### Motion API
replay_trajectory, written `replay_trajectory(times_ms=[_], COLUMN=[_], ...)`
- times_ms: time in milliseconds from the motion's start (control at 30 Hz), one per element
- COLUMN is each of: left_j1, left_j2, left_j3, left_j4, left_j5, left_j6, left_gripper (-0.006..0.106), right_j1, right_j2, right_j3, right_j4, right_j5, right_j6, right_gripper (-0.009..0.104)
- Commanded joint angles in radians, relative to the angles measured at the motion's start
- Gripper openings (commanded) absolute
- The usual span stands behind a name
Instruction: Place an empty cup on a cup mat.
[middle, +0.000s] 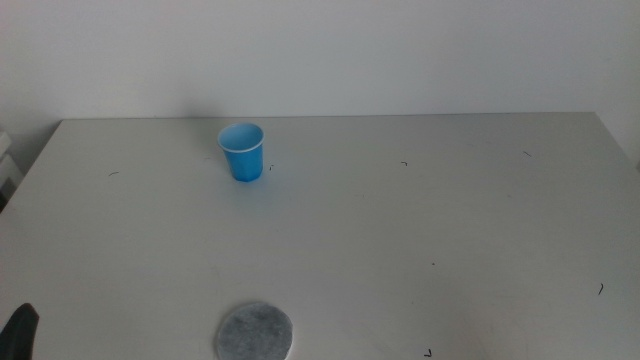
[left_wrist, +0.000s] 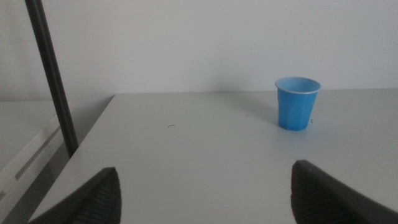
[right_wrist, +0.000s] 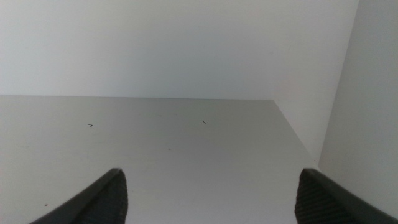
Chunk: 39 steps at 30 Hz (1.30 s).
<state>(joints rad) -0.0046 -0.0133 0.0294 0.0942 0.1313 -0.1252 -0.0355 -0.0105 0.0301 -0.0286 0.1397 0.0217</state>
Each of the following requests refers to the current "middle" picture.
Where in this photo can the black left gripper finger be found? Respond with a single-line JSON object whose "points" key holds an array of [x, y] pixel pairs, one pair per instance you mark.
{"points": [[20, 335]]}

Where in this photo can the blue plastic cup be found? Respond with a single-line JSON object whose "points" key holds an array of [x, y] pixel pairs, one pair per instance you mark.
{"points": [[242, 162]]}

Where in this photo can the grey round cup mat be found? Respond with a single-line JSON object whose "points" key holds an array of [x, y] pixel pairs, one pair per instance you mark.
{"points": [[255, 332]]}

